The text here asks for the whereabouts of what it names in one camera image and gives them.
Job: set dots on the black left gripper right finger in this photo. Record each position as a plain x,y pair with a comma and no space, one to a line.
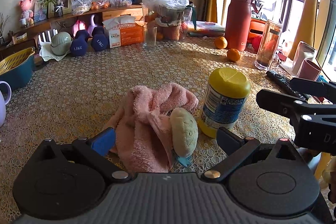
238,150

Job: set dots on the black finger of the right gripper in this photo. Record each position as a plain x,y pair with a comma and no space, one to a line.
314,88
292,107

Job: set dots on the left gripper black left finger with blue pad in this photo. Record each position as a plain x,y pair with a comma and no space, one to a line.
93,152

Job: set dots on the black remote control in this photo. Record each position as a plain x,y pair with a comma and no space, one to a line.
284,84

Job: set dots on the pink cup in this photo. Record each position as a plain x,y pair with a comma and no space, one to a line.
309,70

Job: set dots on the white silver pouch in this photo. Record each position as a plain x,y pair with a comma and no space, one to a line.
304,51

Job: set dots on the pink fluffy towel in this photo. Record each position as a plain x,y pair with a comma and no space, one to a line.
143,129

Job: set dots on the beige plush toy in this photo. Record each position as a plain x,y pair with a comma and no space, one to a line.
184,130

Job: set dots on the yellow lidded plastic jar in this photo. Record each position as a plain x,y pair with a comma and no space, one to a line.
226,94

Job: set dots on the yellow giraffe figure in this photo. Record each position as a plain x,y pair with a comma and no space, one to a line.
306,28

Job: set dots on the orange fruit front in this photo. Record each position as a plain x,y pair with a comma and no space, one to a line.
233,55

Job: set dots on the orange fruit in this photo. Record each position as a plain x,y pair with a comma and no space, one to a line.
220,42
233,55

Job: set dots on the clear glass tumbler bottle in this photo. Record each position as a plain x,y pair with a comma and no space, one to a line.
268,45

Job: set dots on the orange storage box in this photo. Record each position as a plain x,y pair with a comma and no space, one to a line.
256,28

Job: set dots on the orange fruit rear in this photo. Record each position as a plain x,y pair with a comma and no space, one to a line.
220,42

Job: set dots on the red water bottle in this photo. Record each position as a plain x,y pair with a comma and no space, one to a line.
237,24

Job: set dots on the blue dumbbell left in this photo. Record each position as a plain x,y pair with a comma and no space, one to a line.
80,43

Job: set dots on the blue dumbbell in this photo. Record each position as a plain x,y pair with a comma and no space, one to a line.
80,43
99,40

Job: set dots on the blue dumbbell right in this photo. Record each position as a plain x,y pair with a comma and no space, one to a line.
99,40

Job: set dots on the white cloth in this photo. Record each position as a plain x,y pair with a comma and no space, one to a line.
46,53

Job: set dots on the white mug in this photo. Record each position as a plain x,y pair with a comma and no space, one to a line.
4,102

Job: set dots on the pale green round container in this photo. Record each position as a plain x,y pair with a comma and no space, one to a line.
60,43

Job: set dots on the teal basket yellow strainer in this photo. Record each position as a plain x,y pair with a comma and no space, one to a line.
17,69

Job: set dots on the orange white tissue box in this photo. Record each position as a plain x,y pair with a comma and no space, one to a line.
123,31

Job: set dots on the empty drinking glass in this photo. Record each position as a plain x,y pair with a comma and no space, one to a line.
149,37

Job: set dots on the pink kettlebell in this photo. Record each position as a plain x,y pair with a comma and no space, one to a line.
79,25

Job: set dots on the wooden tv shelf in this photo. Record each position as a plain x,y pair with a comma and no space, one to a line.
66,22

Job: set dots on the clear plastic bag of items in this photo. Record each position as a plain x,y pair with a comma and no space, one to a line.
170,17

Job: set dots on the pink plush doll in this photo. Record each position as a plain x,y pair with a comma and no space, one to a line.
27,15

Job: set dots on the photo frame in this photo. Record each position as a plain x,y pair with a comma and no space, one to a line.
66,10

